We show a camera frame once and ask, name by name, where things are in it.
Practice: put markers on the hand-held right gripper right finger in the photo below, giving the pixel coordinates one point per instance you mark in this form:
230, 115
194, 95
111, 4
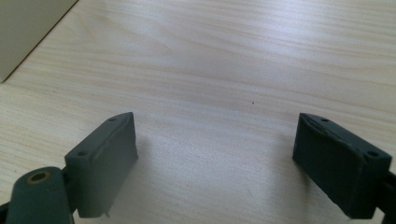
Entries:
342, 168

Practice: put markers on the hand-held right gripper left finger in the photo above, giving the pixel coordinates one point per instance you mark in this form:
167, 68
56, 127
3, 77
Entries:
99, 168

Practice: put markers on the beige box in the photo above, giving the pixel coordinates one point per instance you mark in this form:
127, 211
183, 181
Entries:
21, 28

